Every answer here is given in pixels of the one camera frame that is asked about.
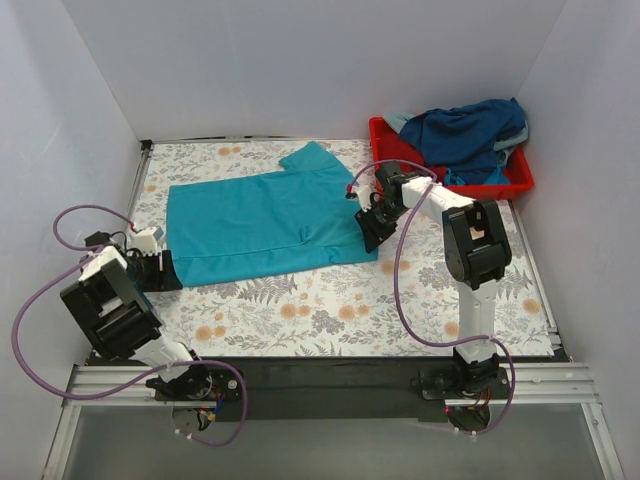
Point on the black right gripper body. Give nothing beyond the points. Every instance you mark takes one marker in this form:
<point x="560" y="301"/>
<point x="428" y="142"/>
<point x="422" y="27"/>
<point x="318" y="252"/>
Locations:
<point x="377" y="221"/>

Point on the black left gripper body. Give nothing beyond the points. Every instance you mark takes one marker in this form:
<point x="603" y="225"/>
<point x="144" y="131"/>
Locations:
<point x="157" y="272"/>

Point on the teal t shirt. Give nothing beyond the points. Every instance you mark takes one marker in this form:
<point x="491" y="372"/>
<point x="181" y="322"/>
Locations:
<point x="295" y="219"/>

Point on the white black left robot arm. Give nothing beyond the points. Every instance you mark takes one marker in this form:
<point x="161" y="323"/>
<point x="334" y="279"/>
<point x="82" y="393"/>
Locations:
<point x="110" y="305"/>

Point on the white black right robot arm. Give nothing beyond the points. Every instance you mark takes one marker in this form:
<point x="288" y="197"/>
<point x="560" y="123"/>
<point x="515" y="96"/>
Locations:
<point x="476" y="254"/>

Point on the red t shirt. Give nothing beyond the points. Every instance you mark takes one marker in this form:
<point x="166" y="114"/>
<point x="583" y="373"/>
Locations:
<point x="440" y="173"/>

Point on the floral patterned table mat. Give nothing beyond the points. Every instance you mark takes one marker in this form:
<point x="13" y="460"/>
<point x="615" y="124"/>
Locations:
<point x="344" y="310"/>

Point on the dark blue t shirt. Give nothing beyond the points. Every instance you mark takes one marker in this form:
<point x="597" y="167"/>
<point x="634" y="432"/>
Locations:
<point x="462" y="139"/>

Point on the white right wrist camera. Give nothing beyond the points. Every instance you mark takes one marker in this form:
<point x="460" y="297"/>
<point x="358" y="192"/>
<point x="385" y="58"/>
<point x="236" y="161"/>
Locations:
<point x="364" y="195"/>

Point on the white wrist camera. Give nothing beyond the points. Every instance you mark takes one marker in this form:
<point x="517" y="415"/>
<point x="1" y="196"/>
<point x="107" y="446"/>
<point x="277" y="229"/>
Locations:
<point x="149" y="241"/>
<point x="364" y="195"/>

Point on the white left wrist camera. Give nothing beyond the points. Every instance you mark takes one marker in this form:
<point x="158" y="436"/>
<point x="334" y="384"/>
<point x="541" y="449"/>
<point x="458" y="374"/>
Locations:
<point x="149" y="241"/>

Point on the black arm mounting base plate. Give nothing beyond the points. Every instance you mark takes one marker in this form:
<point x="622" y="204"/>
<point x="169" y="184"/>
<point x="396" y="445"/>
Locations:
<point x="341" y="388"/>

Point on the aluminium frame rail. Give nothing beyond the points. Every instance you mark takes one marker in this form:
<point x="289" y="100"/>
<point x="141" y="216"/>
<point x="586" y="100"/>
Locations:
<point x="535" y="383"/>

